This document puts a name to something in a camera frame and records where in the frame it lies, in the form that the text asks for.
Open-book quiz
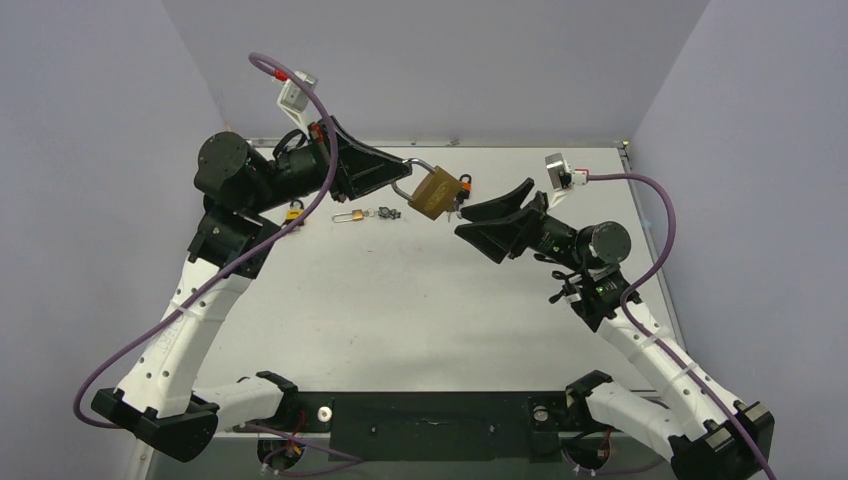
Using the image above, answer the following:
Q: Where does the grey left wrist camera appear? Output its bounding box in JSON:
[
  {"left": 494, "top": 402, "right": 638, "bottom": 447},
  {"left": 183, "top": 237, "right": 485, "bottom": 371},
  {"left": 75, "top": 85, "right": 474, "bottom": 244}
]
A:
[{"left": 273, "top": 69, "right": 310, "bottom": 134}]

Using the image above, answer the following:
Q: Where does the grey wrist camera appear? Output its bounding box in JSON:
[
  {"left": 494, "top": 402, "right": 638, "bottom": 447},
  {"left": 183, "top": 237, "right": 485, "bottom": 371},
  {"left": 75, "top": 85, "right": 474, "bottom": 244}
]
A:
[
  {"left": 545, "top": 153, "right": 589, "bottom": 210},
  {"left": 273, "top": 69, "right": 310, "bottom": 134}
]

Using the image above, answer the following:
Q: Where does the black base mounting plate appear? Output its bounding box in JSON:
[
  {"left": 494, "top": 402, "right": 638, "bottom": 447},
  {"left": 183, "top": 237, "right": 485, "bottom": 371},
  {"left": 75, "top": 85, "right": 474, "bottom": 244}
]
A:
[{"left": 259, "top": 390, "right": 607, "bottom": 463}]

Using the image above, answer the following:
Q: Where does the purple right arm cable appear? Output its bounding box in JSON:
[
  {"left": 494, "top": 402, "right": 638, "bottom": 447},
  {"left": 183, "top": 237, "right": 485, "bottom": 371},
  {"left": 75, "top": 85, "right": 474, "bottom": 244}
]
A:
[{"left": 586, "top": 172, "right": 780, "bottom": 480}]

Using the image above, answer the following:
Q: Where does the large brass padlock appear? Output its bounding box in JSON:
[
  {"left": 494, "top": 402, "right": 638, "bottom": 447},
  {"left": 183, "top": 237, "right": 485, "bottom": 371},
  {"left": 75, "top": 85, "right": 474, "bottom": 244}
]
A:
[{"left": 391, "top": 158, "right": 463, "bottom": 220}]

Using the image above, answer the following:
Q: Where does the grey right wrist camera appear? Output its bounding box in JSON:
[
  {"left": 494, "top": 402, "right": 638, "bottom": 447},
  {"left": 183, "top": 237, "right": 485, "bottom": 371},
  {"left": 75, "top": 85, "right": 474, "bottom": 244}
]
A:
[{"left": 545, "top": 153, "right": 589, "bottom": 210}]

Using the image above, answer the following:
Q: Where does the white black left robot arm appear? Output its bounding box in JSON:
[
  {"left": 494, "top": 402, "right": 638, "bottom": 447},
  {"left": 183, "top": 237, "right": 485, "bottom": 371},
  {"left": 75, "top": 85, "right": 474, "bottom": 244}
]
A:
[{"left": 91, "top": 120, "right": 412, "bottom": 462}]

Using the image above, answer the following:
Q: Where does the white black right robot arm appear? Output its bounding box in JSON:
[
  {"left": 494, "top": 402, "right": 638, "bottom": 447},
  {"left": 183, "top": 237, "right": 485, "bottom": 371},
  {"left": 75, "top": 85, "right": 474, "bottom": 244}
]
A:
[{"left": 455, "top": 180, "right": 775, "bottom": 479}]

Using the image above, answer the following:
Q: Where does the aluminium table frame rail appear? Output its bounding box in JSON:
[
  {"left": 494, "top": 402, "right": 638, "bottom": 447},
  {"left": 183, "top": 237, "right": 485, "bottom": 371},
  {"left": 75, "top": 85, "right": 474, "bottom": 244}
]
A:
[{"left": 135, "top": 389, "right": 670, "bottom": 440}]

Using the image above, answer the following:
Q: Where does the yellow black padlock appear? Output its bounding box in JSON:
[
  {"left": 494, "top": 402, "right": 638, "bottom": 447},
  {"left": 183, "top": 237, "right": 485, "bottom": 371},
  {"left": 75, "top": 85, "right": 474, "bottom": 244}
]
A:
[{"left": 284, "top": 199, "right": 305, "bottom": 225}]

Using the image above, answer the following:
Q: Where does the small brass long-shackle padlock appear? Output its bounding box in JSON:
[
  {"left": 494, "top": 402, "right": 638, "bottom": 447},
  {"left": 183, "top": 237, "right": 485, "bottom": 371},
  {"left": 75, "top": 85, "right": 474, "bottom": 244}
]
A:
[{"left": 331, "top": 209, "right": 369, "bottom": 223}]

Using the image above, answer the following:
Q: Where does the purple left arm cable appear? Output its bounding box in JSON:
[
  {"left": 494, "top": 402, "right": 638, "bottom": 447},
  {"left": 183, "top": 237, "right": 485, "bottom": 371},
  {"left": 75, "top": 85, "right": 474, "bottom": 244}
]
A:
[{"left": 72, "top": 52, "right": 342, "bottom": 431}]

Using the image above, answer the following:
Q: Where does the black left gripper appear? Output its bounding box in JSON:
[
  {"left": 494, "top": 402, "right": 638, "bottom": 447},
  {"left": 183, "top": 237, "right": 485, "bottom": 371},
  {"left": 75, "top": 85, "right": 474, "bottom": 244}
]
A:
[{"left": 246, "top": 115, "right": 412, "bottom": 215}]

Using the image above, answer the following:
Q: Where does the orange black padlock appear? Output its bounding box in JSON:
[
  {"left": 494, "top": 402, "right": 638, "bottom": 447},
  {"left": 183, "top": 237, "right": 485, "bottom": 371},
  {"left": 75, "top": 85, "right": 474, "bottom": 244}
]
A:
[{"left": 457, "top": 174, "right": 473, "bottom": 202}]

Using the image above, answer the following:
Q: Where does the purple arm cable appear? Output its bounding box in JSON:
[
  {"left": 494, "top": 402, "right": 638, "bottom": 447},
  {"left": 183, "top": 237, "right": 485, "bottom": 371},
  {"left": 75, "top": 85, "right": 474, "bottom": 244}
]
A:
[
  {"left": 586, "top": 172, "right": 780, "bottom": 480},
  {"left": 72, "top": 52, "right": 342, "bottom": 431}
]

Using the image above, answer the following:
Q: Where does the silver key with ring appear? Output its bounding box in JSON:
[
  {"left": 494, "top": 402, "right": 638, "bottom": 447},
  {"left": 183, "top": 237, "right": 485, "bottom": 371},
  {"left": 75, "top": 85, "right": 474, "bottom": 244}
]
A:
[{"left": 446, "top": 205, "right": 462, "bottom": 221}]

